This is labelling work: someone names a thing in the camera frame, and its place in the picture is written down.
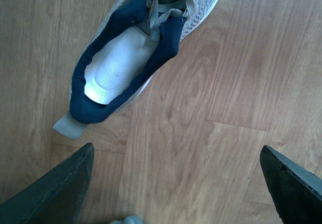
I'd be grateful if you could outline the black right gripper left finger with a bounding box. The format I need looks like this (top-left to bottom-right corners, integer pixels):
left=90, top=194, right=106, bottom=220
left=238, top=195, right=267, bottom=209
left=1, top=143, right=95, bottom=223

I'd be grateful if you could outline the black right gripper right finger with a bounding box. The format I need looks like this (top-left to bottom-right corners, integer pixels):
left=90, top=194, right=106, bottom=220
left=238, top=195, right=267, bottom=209
left=260, top=145, right=321, bottom=223

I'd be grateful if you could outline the grey knit sneaker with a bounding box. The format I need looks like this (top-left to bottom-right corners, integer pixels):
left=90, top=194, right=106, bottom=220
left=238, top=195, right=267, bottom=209
left=53, top=0, right=218, bottom=139

